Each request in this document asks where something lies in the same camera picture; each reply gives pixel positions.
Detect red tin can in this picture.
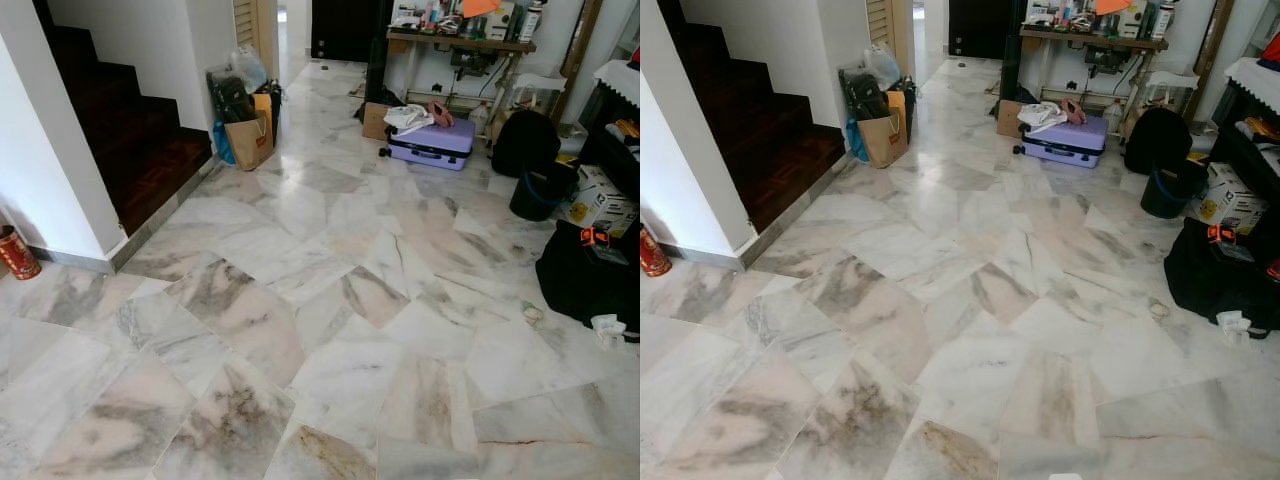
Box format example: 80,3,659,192
640,228,673,278
0,225,41,281

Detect white cardboard box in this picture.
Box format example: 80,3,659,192
560,165,639,239
1188,162,1269,236

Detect large black bag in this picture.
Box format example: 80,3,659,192
535,220,641,343
1164,215,1280,331

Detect white crumpled plastic cup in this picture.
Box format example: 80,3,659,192
1216,310,1253,348
590,314,628,351

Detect black bucket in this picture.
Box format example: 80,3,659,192
509,162,579,222
1140,160,1209,220

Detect black cabinet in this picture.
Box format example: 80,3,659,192
1208,80,1280,216
578,82,641,201

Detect black backpack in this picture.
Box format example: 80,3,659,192
1123,106,1193,176
490,108,562,179

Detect white lace cloth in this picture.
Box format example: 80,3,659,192
594,60,641,106
1225,57,1280,106

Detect dark wooden staircase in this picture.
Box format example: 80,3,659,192
660,0,848,236
35,0,214,238

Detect purple suitcase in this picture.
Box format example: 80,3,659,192
1013,115,1109,169
380,118,477,172

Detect small black bag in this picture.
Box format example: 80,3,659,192
840,68,891,123
207,68,256,126

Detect brown paper bag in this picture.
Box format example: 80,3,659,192
860,92,909,169
224,95,276,172

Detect wooden shelf table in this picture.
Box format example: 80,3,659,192
385,25,538,126
1018,25,1171,121

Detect clear plastic bag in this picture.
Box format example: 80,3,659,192
228,45,269,93
863,42,902,89

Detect wooden louvre door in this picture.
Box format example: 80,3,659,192
233,0,279,76
866,0,916,81

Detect dark door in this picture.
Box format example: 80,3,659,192
311,0,391,63
948,0,1021,59

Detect wooden mirror frame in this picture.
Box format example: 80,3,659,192
553,0,604,126
1193,0,1236,121

